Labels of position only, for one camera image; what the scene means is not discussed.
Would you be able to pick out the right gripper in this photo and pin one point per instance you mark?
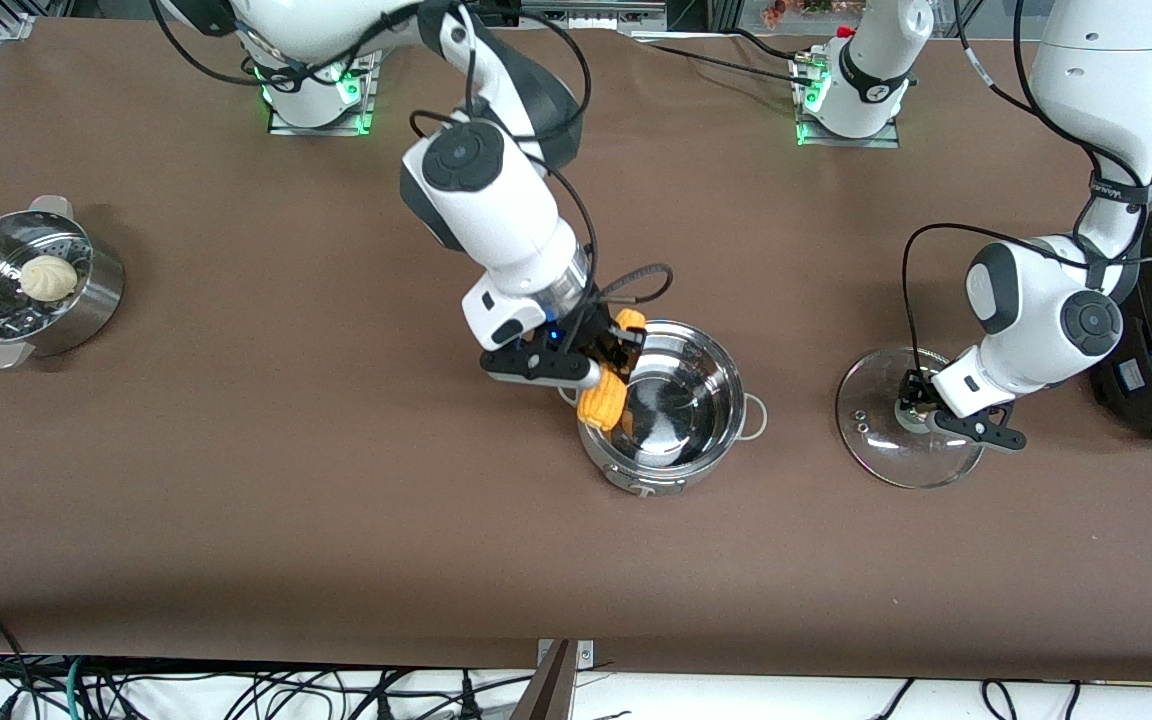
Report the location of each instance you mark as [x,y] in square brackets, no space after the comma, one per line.
[588,327]

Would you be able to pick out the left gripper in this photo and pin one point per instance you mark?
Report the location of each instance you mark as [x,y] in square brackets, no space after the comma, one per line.
[911,389]

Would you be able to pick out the yellow corn cob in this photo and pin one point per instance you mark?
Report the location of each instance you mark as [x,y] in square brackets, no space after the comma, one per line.
[601,400]

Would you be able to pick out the glass lid steel rim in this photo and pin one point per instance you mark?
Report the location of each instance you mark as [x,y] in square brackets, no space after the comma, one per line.
[876,440]

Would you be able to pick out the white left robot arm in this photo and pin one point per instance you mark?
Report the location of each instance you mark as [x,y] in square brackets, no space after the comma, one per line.
[1026,300]

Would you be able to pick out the steel steamer pot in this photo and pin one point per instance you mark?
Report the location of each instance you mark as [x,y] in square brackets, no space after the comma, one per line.
[96,300]

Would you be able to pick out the white steamed bun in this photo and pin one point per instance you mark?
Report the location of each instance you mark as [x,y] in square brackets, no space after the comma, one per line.
[46,277]

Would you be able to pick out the aluminium profile corner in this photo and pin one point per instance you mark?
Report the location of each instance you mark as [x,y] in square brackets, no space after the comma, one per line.
[16,27]

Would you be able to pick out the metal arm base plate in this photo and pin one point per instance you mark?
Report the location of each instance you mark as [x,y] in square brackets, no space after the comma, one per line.
[321,130]
[841,143]

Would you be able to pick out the small metal edge bracket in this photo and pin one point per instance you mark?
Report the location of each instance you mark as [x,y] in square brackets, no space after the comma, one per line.
[586,652]

